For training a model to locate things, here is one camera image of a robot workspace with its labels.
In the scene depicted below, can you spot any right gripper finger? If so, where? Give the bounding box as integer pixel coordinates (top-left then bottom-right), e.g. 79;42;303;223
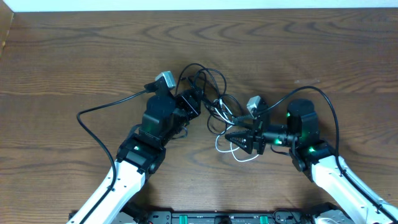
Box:
225;130;253;154
233;114;255;128

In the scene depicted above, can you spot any black usb cable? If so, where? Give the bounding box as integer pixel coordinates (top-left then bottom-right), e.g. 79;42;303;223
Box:
174;63;246;136

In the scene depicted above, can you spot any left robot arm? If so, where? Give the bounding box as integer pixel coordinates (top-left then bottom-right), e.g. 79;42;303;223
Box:
69;89;201;223

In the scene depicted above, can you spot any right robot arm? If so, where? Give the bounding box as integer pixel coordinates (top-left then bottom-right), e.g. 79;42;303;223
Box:
225;96;397;223

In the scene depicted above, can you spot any right camera black cable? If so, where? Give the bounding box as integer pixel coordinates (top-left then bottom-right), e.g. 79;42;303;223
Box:
257;85;398;222

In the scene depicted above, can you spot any camera black cable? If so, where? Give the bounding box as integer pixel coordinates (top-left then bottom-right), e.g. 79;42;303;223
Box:
76;83;162;224
257;85;398;222

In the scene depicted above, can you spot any left camera black cable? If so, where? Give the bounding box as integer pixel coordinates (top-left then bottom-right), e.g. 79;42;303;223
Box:
76;83;162;224

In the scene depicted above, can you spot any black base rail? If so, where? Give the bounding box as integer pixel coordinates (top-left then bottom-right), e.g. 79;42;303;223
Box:
68;202;352;224

